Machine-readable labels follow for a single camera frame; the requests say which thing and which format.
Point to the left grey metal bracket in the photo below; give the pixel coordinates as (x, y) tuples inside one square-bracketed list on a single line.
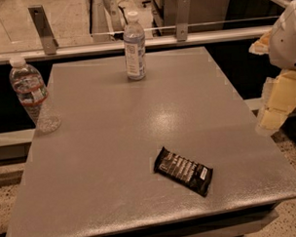
[(39, 18)]

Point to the black rxbar chocolate wrapper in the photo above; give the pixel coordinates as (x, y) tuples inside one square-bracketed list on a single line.
[(190, 174)]

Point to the grey metal bracket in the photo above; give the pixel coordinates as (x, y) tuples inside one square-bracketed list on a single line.
[(182, 22), (39, 18)]

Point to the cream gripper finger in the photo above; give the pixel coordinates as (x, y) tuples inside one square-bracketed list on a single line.
[(279, 100), (261, 46)]

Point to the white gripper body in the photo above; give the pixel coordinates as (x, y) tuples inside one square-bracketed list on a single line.
[(288, 40)]

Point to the blue label water bottle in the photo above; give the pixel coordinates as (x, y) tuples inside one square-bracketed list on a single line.
[(134, 46)]

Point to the right grey metal bracket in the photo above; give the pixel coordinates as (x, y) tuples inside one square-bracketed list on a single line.
[(182, 22)]

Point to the clear red label water bottle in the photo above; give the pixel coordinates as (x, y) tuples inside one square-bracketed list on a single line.
[(33, 95)]

